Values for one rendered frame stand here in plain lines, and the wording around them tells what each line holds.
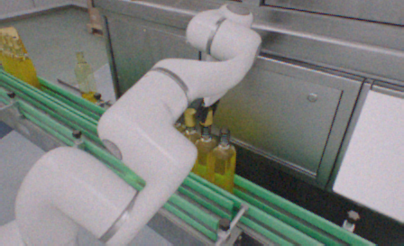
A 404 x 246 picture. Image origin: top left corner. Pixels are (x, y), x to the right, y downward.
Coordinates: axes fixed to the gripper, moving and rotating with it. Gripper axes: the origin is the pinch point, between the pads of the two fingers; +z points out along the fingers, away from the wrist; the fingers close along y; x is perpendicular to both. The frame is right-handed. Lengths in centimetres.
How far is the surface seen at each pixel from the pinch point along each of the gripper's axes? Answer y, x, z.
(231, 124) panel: -12.9, 3.8, 10.9
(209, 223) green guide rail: 13.5, 16.8, 20.5
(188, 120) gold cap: 1.1, -3.8, 5.5
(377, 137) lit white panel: -12.1, 37.0, -11.5
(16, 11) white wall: -204, -533, 249
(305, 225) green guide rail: -3.5, 37.1, 18.4
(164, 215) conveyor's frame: 15.0, 3.9, 31.0
